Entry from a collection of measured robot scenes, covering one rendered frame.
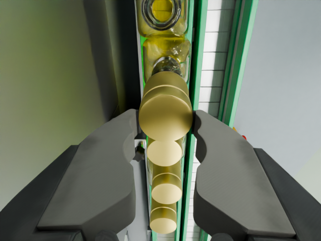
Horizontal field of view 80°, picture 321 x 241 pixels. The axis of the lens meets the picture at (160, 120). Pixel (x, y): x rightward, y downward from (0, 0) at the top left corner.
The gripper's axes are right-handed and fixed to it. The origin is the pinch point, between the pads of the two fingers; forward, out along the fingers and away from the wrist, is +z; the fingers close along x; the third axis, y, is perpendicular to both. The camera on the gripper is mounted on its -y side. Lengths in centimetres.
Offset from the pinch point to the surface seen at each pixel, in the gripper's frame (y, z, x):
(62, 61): -0.4, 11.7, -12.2
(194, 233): 68, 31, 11
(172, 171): 9.9, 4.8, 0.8
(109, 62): 6.6, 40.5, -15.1
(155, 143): 4.7, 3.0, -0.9
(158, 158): 6.5, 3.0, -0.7
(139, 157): 19.6, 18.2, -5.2
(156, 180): 10.2, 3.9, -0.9
